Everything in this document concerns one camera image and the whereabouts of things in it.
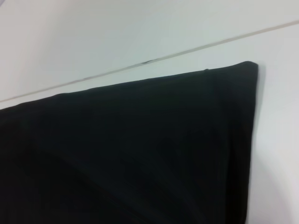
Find black shirt with white print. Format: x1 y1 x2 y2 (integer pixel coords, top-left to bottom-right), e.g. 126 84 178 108
0 61 259 224

